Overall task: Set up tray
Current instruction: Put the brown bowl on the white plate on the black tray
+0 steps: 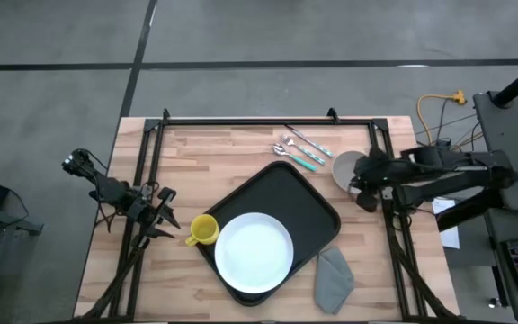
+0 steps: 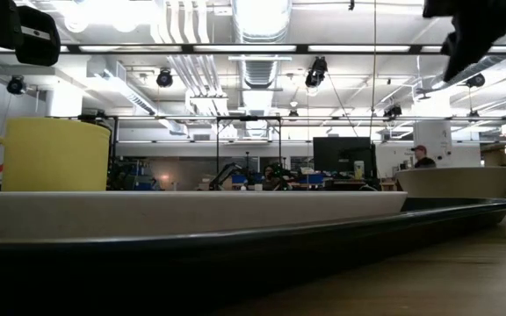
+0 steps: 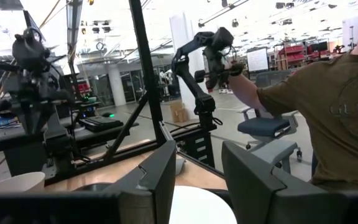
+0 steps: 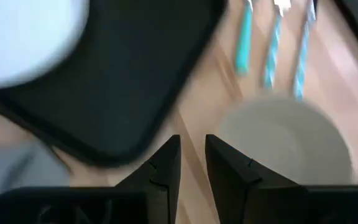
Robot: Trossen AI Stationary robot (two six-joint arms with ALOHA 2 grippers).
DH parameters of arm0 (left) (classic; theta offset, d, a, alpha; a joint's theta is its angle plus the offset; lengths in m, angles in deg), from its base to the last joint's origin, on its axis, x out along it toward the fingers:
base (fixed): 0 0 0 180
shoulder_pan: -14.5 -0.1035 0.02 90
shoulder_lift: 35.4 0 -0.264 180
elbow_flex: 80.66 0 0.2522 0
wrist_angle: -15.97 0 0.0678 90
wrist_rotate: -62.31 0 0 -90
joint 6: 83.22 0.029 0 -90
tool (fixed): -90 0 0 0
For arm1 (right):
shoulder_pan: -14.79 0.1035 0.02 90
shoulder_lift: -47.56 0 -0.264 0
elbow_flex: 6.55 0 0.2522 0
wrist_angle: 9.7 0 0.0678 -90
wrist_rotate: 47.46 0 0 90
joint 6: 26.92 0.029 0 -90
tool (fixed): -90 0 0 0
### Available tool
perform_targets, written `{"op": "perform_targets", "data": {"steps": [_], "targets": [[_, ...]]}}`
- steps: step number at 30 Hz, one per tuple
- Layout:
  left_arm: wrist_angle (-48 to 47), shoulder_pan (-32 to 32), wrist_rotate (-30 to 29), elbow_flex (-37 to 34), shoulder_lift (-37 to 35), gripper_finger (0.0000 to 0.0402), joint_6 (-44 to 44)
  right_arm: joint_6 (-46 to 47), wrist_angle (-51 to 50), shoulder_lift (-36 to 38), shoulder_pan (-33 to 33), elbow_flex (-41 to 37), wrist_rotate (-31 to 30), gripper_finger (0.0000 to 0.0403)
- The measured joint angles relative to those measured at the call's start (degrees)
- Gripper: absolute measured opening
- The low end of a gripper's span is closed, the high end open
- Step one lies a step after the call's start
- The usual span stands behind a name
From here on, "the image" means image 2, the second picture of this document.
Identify thin hanging cable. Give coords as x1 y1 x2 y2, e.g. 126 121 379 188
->
369 0 378 140

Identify white ceramic bowl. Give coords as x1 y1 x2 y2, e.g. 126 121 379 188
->
394 166 506 199

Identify blue storage bins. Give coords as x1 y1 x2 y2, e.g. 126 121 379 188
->
116 160 155 191

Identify silver ventilation duct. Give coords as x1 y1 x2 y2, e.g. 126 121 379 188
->
229 0 293 90

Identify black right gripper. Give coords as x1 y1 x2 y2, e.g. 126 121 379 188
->
423 0 506 83

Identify yellow mug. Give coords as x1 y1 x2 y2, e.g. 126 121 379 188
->
0 116 112 193

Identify dark metal serving tray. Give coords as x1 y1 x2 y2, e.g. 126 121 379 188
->
0 196 506 316

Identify white rectangular plate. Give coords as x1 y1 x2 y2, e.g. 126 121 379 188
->
0 190 408 241

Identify white pillar with wall devices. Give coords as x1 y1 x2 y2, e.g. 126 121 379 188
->
413 120 454 169

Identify person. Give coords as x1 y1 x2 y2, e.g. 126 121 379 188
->
260 163 283 191
410 144 437 169

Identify black ceiling spotlight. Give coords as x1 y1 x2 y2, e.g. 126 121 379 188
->
383 103 403 119
155 68 174 89
304 55 329 90
6 75 26 96
465 72 487 90

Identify large black monitor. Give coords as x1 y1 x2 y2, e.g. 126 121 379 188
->
313 136 378 180

